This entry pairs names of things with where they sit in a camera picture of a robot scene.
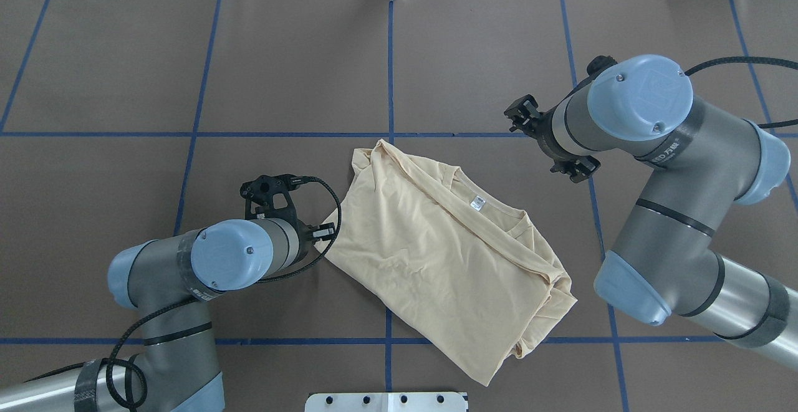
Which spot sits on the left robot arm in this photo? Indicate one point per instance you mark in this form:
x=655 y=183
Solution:
x=167 y=360

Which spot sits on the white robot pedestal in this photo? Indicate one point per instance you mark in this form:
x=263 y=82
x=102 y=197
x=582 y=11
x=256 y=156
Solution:
x=389 y=401

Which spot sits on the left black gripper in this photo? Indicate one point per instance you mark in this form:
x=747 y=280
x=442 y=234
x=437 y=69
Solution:
x=305 y=238

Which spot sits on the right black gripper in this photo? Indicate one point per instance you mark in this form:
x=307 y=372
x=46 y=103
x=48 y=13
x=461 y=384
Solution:
x=543 y=135

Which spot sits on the cream long-sleeve graphic shirt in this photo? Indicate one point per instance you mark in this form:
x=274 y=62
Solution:
x=472 y=275

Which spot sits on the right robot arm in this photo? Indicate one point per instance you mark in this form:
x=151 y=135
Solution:
x=703 y=161

